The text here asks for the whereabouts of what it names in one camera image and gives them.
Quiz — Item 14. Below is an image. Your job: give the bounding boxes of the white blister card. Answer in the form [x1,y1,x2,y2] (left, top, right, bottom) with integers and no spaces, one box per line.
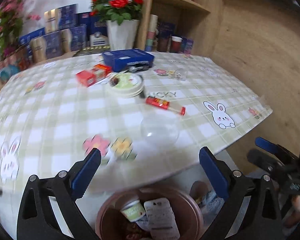
[143,198,181,240]

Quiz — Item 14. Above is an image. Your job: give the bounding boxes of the brown plastic bin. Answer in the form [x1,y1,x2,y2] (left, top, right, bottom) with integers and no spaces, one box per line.
[96,187,204,240]

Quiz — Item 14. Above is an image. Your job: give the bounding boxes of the blue patterned box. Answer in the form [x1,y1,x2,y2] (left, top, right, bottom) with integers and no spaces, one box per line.
[157,21,177,38]

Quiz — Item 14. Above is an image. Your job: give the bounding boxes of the navy blue box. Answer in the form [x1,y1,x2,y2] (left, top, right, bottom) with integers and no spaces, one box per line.
[102,48,155,72]

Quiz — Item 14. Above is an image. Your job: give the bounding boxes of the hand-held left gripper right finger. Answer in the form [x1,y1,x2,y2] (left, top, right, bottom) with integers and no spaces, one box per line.
[197,147,283,240]

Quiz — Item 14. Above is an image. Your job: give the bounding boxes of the gold and blue gift box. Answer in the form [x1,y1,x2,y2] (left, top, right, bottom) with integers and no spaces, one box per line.
[44,4,78,33]
[61,25,87,53]
[30,32,63,63]

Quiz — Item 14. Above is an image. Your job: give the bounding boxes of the small clear plastic bag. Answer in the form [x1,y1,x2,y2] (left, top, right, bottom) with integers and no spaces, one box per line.
[168,69,188,81]

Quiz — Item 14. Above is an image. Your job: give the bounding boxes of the clear dome lid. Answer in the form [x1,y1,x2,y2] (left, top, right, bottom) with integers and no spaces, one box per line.
[140,112,180,146]

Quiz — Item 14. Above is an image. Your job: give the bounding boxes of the stack of pastel cups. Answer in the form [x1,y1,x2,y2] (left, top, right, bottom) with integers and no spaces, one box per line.
[144,14,159,52]

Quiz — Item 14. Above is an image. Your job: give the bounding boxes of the brown plastic cup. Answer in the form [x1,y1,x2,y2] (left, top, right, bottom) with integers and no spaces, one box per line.
[157,35,171,53]

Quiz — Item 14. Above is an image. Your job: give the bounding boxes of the pink blossom bouquet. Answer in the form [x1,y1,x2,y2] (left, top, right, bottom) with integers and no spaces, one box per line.
[0,0,42,64]

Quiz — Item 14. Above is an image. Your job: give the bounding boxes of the white faceted flower pot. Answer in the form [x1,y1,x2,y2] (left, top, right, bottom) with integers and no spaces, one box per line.
[106,19,140,51]

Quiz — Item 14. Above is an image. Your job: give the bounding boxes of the light denim shorts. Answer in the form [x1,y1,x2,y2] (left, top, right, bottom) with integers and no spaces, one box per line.
[197,189,225,208]

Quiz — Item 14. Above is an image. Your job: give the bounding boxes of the white green round lid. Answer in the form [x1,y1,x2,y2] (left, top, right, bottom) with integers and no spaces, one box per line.
[107,72,145,98]

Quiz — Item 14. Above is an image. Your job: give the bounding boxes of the person's leg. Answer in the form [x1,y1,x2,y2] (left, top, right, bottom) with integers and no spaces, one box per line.
[189,181,210,204]

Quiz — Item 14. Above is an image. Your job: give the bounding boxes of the red clear tube packet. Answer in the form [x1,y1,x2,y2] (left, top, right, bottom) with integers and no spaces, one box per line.
[146,96,186,116]

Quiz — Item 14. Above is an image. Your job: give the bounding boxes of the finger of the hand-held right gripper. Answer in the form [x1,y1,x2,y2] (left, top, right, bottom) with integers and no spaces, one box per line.
[255,137,294,162]
[247,149,284,180]

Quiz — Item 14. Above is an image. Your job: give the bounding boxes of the blue and white box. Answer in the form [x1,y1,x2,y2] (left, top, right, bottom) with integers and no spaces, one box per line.
[89,20,110,48]

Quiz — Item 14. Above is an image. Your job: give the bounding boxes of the dark blue box red label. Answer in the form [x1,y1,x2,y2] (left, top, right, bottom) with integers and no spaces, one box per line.
[77,12,93,28]

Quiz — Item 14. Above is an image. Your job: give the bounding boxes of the green checked rabbit tablecloth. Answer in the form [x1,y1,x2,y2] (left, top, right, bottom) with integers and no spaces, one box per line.
[0,51,273,193]

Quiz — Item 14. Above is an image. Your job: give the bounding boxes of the green white paper cup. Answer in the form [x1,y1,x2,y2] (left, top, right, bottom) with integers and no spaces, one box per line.
[121,199,147,222]

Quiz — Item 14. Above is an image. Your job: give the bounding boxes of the red rose plant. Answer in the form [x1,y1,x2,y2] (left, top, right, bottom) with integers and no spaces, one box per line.
[90,0,144,26]

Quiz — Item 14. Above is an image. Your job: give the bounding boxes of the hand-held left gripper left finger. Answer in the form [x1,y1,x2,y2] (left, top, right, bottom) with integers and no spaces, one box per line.
[16,148,102,240]

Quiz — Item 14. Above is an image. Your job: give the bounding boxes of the wooden shelf unit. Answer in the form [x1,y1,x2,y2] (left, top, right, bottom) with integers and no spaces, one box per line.
[135,0,227,58]

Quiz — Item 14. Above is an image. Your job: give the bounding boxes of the red cup white lid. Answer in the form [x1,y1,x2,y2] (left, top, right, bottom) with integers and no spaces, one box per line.
[170,36,183,54]

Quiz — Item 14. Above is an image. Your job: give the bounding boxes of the small blue box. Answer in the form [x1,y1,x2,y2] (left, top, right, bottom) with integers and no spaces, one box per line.
[181,38,195,54]

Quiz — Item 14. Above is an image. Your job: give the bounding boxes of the blue flat carton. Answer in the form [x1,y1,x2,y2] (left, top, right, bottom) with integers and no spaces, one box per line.
[18,27,46,47]

